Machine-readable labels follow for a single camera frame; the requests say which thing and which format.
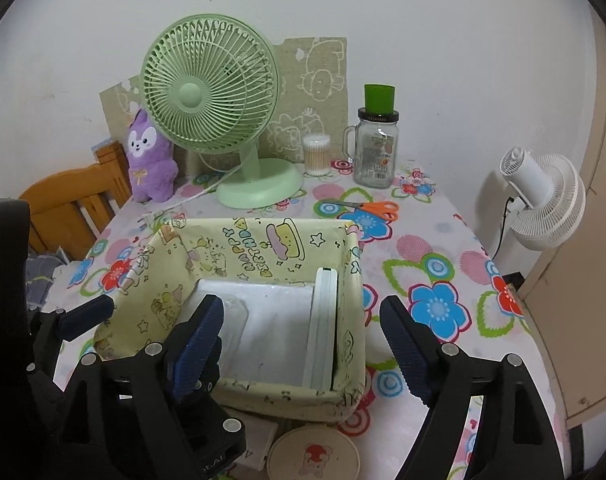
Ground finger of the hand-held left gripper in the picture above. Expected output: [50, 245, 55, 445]
[180, 335, 248, 480]
[30, 294, 115, 393]

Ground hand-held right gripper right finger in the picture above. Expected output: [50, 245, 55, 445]
[380, 296, 566, 480]

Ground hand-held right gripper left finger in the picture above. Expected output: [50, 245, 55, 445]
[42, 295, 225, 480]

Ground round cream tin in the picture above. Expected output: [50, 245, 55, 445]
[267, 426, 361, 480]

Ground yellow cartoon fabric storage box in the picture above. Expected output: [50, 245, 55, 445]
[94, 217, 368, 423]

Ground grey plaid bedding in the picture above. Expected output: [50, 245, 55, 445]
[25, 254, 70, 312]

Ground white plastic pouch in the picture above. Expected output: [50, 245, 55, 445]
[183, 280, 316, 386]

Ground white slim flat box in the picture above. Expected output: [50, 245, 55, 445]
[305, 267, 340, 391]

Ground purple plush toy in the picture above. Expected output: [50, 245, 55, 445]
[127, 109, 180, 204]

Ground beige wooden door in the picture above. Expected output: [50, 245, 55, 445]
[525, 5, 606, 427]

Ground glass jar mug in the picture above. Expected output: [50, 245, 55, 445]
[344, 109, 400, 190]

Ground white circulator fan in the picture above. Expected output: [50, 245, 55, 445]
[500, 146, 587, 251]

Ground cotton swab container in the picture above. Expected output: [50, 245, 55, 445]
[303, 134, 332, 177]

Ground green desk fan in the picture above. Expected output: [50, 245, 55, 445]
[139, 15, 304, 209]

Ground green plastic cup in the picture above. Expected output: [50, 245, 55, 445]
[364, 84, 398, 113]

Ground orange handled scissors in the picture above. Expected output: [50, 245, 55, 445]
[322, 200, 400, 222]

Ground white fan cable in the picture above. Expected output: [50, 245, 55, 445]
[143, 167, 244, 221]

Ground black fan cable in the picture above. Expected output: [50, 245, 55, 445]
[497, 194, 514, 263]

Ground beige cartoon wall sheet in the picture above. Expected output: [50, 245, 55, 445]
[100, 36, 348, 167]

